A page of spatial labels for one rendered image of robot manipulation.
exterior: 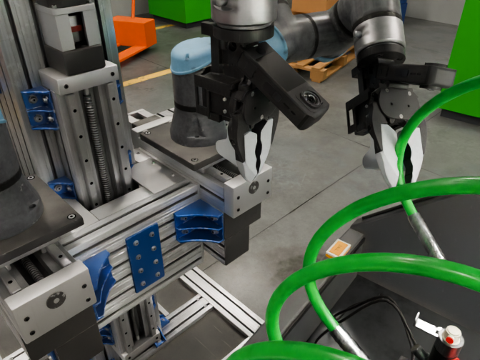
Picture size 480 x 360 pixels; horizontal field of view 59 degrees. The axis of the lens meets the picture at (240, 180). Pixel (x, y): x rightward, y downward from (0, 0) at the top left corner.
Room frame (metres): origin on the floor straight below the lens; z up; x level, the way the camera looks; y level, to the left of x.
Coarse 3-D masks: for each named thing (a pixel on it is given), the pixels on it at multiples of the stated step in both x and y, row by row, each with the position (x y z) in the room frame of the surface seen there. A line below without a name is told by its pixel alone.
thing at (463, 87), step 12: (456, 84) 0.47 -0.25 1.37; (468, 84) 0.45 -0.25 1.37; (444, 96) 0.47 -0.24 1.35; (456, 96) 0.47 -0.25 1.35; (420, 108) 0.50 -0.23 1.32; (432, 108) 0.49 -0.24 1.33; (420, 120) 0.50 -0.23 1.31; (408, 132) 0.51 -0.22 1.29; (396, 144) 0.52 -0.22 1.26; (408, 204) 0.49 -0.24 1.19
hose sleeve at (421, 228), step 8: (408, 216) 0.48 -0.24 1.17; (416, 216) 0.47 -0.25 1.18; (416, 224) 0.46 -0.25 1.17; (424, 224) 0.46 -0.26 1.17; (416, 232) 0.46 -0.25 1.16; (424, 232) 0.45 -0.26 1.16; (424, 240) 0.45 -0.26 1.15; (432, 240) 0.45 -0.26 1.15; (424, 248) 0.44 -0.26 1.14; (432, 248) 0.44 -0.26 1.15; (432, 256) 0.43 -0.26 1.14; (440, 256) 0.43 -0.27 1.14
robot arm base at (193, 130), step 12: (180, 108) 0.95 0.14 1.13; (192, 108) 0.94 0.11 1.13; (180, 120) 0.94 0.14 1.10; (192, 120) 0.93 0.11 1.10; (204, 120) 0.93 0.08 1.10; (180, 132) 0.93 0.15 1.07; (192, 132) 0.93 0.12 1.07; (204, 132) 0.93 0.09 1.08; (216, 132) 0.94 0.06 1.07; (180, 144) 0.93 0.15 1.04; (192, 144) 0.92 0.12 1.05; (204, 144) 0.92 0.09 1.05
